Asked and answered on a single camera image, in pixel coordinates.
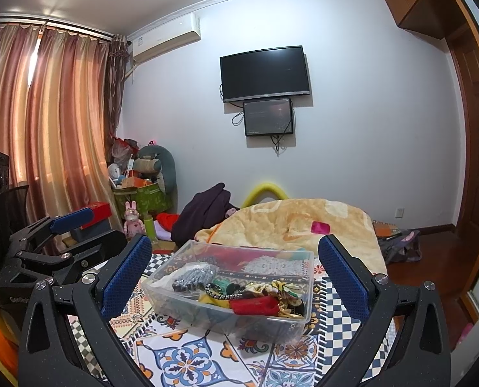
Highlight green bottle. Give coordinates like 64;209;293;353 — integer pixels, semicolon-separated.
144;213;158;244

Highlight brown wooden door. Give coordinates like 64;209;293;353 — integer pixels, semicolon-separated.
445;24;479;287

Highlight clear plastic box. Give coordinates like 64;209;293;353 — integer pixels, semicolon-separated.
142;240;316;339

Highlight yellow plush blanket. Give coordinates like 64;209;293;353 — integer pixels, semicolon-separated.
194;198;387;279

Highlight white cloth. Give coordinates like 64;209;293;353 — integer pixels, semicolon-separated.
147;274;176;291

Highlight red cloth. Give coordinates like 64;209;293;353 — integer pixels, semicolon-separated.
156;212;182;230

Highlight cream floral scrunchie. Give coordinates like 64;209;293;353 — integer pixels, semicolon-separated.
245;279;308;321

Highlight black wall television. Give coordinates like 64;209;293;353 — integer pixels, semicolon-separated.
219;45;311;103

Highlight black chain print scarf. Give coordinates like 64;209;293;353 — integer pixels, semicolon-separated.
199;281;249;304

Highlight red cardboard box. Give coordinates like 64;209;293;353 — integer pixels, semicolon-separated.
78;202;112;226

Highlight orange carton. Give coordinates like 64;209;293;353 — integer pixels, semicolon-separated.
122;177;159;190

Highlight dark purple jacket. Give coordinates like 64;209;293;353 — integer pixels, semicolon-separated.
171;183;238;246

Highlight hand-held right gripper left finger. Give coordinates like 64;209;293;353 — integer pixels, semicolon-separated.
17;234;159;387

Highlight red fabric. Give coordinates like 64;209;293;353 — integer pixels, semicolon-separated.
213;250;246;267

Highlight green knitted glove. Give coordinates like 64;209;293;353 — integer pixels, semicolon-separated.
212;276;234;296

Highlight small black wall monitor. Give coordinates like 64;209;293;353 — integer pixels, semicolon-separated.
242;97;294;137

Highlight pink orange curtain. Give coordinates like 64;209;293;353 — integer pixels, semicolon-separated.
0;18;133;259

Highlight red plastic bag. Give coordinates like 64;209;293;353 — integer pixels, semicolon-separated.
110;137;137;170

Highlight silver sequin cloth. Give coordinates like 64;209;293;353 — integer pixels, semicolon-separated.
171;262;220;293

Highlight pink rabbit toy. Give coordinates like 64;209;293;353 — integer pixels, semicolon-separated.
124;200;147;238

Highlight grey purple bag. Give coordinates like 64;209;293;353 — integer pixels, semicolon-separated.
374;221;423;266

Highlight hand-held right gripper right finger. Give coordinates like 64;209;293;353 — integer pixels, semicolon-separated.
316;234;452;387

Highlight teal cloth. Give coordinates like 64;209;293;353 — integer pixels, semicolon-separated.
278;249;311;262

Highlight white air conditioner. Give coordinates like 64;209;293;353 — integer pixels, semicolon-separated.
127;12;202;65

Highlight patterned bedsheet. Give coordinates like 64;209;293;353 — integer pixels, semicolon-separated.
62;250;389;387

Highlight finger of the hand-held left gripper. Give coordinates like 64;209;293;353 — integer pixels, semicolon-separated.
9;207;95;253
15;230;129;287

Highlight black monitor cables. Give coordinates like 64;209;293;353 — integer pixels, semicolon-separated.
272;133;289;158

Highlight red pouch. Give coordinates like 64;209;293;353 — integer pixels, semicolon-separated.
228;295;280;316

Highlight grey knitted cloth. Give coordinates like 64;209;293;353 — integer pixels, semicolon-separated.
241;255;307;278

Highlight green storage box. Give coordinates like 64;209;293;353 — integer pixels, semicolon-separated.
112;181;173;220

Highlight grey plush toy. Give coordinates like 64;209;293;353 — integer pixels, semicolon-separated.
137;143;178;194

